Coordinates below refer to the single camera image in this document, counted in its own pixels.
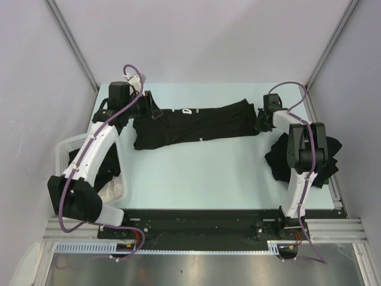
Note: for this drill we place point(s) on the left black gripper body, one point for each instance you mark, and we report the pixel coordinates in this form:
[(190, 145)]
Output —
[(139, 108)]

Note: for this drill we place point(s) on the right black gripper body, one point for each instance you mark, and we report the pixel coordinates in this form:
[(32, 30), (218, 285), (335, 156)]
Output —
[(261, 126)]

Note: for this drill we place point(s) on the black printed t shirt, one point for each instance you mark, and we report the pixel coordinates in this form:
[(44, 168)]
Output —
[(195, 125)]

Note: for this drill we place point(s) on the white plastic basket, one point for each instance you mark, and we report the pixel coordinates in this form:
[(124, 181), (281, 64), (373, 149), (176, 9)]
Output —
[(62, 157)]

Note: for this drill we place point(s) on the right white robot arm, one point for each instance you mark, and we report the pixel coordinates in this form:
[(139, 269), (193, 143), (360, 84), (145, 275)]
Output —
[(306, 154)]

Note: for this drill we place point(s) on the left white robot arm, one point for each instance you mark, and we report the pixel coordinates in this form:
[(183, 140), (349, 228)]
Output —
[(73, 194)]

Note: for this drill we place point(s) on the black shirt in basket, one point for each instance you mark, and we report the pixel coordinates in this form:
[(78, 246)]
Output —
[(110, 167)]

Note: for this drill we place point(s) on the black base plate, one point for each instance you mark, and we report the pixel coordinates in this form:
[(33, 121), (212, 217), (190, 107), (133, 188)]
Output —
[(205, 230)]

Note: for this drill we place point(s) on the right cable duct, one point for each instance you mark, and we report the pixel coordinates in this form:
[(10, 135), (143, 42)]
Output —
[(283, 247)]

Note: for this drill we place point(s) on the cable duct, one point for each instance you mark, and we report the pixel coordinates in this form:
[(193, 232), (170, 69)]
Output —
[(95, 248), (283, 247)]

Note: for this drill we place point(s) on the aluminium frame rail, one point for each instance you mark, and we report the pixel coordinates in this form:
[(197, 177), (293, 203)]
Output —
[(336, 231), (53, 232)]

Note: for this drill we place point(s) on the left aluminium frame rail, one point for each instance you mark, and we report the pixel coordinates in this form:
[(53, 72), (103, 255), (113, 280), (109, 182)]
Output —
[(53, 232)]

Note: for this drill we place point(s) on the left cable duct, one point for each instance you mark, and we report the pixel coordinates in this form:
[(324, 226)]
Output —
[(95, 248)]

